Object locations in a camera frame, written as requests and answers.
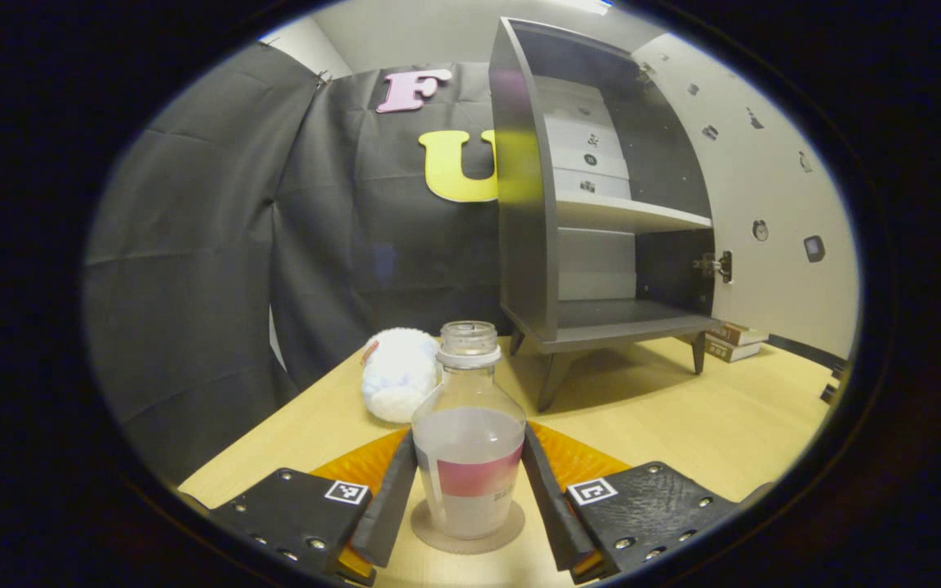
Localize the round brown coaster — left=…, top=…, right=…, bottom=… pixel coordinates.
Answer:
left=409, top=498, right=527, bottom=556

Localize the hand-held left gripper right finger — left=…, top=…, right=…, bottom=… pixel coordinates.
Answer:
left=520, top=422, right=740, bottom=585

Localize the black backdrop cloth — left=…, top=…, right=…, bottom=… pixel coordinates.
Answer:
left=83, top=41, right=520, bottom=488

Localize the grey cabinet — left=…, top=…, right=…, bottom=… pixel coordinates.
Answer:
left=488, top=16, right=721, bottom=414

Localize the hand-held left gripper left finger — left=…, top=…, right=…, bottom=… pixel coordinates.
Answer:
left=211, top=429, right=421, bottom=586

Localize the brown book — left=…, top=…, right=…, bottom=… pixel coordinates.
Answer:
left=702, top=338, right=762, bottom=364

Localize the white plush toy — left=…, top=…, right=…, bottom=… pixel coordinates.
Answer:
left=359, top=327, right=443, bottom=425

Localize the pale green book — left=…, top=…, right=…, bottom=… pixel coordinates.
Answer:
left=707, top=322, right=770, bottom=349

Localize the clear bottle with pink label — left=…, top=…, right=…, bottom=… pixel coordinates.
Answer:
left=411, top=320, right=528, bottom=541

